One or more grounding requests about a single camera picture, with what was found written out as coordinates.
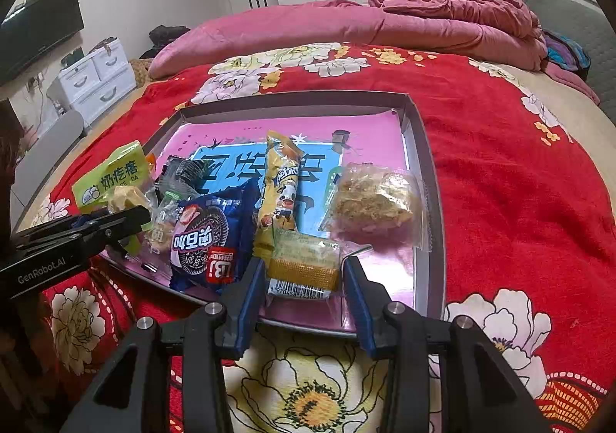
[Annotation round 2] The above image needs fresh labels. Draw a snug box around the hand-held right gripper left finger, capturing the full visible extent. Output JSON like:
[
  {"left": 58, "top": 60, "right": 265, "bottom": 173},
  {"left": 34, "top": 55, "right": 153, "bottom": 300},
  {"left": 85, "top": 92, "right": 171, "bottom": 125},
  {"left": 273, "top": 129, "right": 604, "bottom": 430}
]
[{"left": 60, "top": 257, "right": 268, "bottom": 433}]

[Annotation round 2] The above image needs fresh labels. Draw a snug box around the orange rice cracker packet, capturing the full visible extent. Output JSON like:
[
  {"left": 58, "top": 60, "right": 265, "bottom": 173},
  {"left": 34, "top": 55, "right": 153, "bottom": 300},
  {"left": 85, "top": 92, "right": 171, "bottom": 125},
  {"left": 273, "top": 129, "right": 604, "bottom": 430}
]
[{"left": 262, "top": 228, "right": 343, "bottom": 301}]

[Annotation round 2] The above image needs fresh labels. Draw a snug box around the clear packet with crumbly cake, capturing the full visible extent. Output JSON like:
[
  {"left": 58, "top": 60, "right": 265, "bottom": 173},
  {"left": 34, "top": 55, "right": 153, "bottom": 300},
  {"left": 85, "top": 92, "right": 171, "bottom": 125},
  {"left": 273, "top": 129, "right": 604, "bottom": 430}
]
[{"left": 318, "top": 162, "right": 431, "bottom": 251}]

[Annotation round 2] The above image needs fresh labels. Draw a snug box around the blue cookie packet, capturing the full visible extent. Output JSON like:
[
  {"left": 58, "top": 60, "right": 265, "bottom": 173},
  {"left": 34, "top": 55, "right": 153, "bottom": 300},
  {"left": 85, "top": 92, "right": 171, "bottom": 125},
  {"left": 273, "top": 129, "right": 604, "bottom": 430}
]
[{"left": 168, "top": 180, "right": 261, "bottom": 296}]

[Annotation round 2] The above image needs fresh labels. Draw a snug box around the grey foam mat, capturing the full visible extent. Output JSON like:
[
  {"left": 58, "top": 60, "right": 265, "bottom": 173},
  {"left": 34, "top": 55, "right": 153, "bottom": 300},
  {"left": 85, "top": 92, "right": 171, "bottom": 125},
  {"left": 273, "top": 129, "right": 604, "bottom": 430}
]
[{"left": 520, "top": 0, "right": 616, "bottom": 121}]

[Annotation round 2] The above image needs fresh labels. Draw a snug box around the brown fuzzy blanket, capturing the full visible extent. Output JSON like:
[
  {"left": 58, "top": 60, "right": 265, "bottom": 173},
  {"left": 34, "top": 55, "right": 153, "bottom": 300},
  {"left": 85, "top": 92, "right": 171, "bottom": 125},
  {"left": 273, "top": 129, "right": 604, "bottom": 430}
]
[{"left": 127, "top": 57, "right": 155, "bottom": 87}]

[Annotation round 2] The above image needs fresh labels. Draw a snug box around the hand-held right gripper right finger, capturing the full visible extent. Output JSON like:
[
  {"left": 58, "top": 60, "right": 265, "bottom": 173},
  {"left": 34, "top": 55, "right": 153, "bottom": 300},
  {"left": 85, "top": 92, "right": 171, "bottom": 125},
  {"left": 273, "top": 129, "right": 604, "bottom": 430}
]
[{"left": 341, "top": 256, "right": 552, "bottom": 433}]

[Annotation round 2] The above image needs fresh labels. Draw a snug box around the green candy packet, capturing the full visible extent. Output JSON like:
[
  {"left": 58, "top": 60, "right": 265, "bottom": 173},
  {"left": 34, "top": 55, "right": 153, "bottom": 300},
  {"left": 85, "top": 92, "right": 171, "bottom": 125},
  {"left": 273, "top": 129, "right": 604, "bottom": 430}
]
[{"left": 71, "top": 140, "right": 147, "bottom": 253}]

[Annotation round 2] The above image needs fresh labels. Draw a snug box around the dark clothes pile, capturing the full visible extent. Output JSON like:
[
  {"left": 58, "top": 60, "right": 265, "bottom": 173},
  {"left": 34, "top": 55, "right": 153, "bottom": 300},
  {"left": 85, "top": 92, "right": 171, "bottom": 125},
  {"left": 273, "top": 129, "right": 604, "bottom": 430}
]
[{"left": 148, "top": 24, "right": 191, "bottom": 56}]

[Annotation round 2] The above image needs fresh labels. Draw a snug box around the black snack packet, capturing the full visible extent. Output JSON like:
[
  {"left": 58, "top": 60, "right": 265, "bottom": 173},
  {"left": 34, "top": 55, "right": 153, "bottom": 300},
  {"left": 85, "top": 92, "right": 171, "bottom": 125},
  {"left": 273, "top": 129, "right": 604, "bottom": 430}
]
[{"left": 156, "top": 155, "right": 210, "bottom": 203}]

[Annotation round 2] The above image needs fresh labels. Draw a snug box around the red floral blanket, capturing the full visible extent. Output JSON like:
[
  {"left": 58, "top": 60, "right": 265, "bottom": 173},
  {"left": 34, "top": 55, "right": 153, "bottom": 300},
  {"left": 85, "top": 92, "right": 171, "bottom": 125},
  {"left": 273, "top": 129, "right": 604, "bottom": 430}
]
[{"left": 29, "top": 43, "right": 616, "bottom": 433}]

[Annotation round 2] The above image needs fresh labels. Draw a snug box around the yellow long snack packet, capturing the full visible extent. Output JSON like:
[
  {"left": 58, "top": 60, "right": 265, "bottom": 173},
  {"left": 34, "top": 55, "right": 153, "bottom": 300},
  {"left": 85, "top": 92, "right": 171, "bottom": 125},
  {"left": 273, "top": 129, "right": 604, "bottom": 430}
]
[{"left": 253, "top": 130, "right": 306, "bottom": 263}]

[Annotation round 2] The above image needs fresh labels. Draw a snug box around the black flat television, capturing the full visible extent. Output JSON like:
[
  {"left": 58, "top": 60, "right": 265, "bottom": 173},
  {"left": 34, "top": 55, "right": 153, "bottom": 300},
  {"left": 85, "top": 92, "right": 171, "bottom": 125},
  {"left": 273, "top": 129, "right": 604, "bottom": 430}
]
[{"left": 0, "top": 0, "right": 85, "bottom": 87}]

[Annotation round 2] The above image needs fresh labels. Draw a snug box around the pink quilt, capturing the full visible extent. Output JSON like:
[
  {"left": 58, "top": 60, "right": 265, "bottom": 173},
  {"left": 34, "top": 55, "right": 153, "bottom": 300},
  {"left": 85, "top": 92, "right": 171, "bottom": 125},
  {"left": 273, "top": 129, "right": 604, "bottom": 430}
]
[
  {"left": 368, "top": 0, "right": 549, "bottom": 73},
  {"left": 148, "top": 0, "right": 386, "bottom": 80}
]

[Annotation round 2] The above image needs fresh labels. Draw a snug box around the colourful striped cloth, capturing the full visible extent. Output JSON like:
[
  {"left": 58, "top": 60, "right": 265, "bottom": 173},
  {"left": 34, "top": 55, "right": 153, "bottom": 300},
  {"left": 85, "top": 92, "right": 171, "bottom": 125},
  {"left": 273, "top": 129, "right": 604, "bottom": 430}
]
[{"left": 544, "top": 29, "right": 592, "bottom": 78}]

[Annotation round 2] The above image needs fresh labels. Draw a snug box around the white drawer cabinet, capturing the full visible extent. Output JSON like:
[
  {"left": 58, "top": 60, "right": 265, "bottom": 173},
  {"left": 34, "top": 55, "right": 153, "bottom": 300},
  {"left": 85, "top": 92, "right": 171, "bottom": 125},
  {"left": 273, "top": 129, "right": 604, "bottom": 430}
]
[{"left": 58, "top": 39, "right": 136, "bottom": 126}]

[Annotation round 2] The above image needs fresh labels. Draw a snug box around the clear packet with round snack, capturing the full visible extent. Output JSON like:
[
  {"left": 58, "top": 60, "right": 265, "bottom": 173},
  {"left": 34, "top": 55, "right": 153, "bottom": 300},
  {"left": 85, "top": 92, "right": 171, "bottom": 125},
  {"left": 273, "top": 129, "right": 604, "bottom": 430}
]
[{"left": 147, "top": 190, "right": 186, "bottom": 256}]

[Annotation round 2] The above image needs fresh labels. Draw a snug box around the grey shallow box tray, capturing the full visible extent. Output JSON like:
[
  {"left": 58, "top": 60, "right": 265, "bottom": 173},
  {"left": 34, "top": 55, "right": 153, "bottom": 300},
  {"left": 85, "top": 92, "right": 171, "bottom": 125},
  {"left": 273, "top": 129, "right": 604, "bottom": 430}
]
[{"left": 89, "top": 91, "right": 446, "bottom": 338}]

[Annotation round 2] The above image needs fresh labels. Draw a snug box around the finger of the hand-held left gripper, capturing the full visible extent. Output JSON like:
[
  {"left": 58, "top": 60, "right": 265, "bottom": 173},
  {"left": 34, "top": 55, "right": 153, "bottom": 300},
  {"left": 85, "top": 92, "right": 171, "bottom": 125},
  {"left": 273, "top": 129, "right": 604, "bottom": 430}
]
[
  {"left": 82, "top": 206, "right": 152, "bottom": 253},
  {"left": 12, "top": 214, "right": 98, "bottom": 247}
]

